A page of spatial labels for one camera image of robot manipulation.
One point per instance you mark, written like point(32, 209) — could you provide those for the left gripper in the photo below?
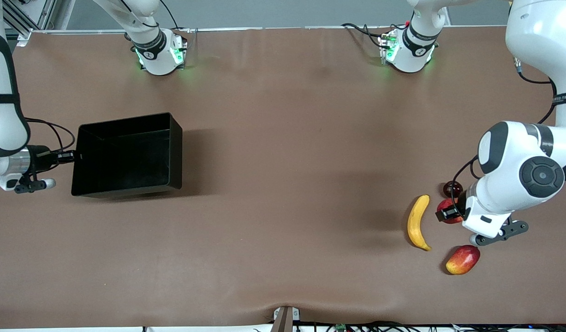
point(458, 210)

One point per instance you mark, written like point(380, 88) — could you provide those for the red yellow mango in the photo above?
point(462, 260)

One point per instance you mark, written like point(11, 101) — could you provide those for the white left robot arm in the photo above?
point(541, 27)

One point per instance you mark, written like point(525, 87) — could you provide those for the small green circuit board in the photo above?
point(340, 327)

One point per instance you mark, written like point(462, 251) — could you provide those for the small red yellow apple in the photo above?
point(445, 203)

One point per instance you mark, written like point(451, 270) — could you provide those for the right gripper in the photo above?
point(46, 156)

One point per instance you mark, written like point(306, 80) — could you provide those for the black plastic box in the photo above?
point(126, 161)

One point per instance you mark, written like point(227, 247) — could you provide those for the aluminium frame post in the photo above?
point(33, 20)

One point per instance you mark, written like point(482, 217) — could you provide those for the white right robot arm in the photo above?
point(8, 124)

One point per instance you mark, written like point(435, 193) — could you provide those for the dark purple plum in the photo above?
point(449, 189)

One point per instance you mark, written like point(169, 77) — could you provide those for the yellow banana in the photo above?
point(415, 226)

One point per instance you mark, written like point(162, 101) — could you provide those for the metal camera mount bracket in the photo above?
point(286, 320)

